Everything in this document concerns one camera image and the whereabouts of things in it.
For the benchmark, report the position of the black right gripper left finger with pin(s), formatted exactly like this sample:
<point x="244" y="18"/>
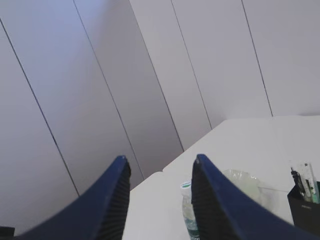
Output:
<point x="98" y="214"/>

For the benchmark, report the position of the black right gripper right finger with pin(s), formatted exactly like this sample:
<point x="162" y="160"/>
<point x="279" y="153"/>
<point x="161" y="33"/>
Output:
<point x="223" y="212"/>

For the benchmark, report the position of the clear water bottle green label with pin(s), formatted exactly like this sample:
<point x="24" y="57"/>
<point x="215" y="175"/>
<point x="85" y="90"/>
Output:
<point x="188" y="212"/>

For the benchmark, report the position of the black pen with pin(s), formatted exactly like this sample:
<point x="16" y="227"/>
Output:
<point x="298" y="182"/>

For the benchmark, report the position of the clear plastic ruler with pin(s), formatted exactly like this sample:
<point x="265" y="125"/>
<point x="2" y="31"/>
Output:
<point x="306" y="172"/>

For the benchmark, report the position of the mint green utility knife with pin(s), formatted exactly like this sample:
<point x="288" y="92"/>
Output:
<point x="315" y="193"/>

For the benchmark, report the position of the translucent green ruffled plate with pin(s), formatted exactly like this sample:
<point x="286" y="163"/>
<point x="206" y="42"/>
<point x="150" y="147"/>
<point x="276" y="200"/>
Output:
<point x="248" y="184"/>

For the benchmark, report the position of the black square pen holder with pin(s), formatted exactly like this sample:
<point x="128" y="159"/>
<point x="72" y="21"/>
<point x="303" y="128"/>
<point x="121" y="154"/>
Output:
<point x="305" y="215"/>

